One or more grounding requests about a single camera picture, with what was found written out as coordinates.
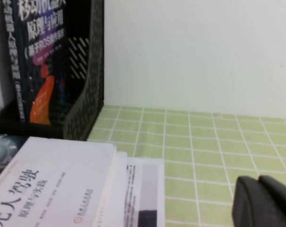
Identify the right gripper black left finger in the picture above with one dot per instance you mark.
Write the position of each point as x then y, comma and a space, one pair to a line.
249, 203

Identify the white self-driving book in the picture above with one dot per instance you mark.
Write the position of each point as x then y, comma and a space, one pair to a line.
50, 177

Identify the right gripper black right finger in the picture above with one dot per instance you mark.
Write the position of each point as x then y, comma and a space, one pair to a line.
282, 203

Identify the green checked tablecloth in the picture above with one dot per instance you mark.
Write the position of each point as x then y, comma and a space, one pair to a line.
204, 153

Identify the white brochure with grey rectangle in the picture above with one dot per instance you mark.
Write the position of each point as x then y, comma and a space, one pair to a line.
150, 189

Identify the black plastic book holder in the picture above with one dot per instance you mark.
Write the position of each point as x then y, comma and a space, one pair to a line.
91, 94

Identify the black robotics book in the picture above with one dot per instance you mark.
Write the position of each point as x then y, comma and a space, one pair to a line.
38, 47

